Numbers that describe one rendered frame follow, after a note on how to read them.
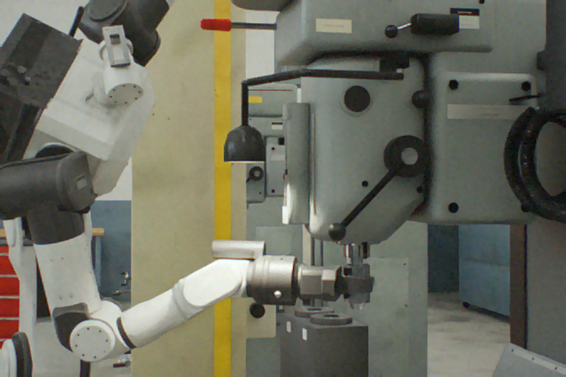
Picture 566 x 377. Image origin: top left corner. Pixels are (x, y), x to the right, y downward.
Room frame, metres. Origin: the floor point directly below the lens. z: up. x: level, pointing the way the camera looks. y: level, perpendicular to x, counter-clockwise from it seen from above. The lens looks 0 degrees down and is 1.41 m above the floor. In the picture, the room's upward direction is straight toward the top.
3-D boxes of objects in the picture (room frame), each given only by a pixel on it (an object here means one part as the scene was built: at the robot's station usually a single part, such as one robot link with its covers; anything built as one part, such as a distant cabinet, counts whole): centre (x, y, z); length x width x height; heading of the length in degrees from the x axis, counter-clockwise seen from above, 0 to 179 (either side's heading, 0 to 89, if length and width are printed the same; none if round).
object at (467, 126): (1.57, -0.32, 1.47); 0.24 x 0.19 x 0.26; 12
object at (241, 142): (1.46, 0.07, 1.48); 0.07 x 0.07 x 0.06
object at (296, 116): (1.51, -0.02, 1.45); 0.04 x 0.04 x 0.21; 12
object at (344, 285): (1.50, -0.12, 1.23); 0.06 x 0.02 x 0.03; 80
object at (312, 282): (1.55, -0.04, 1.23); 0.13 x 0.12 x 0.10; 170
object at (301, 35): (1.54, -0.17, 1.68); 0.34 x 0.24 x 0.10; 102
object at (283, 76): (1.39, 0.02, 1.58); 0.17 x 0.01 x 0.01; 35
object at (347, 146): (1.53, -0.13, 1.47); 0.21 x 0.19 x 0.32; 12
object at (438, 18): (1.41, -0.22, 1.66); 0.12 x 0.04 x 0.04; 102
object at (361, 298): (1.53, -0.13, 1.23); 0.05 x 0.05 x 0.06
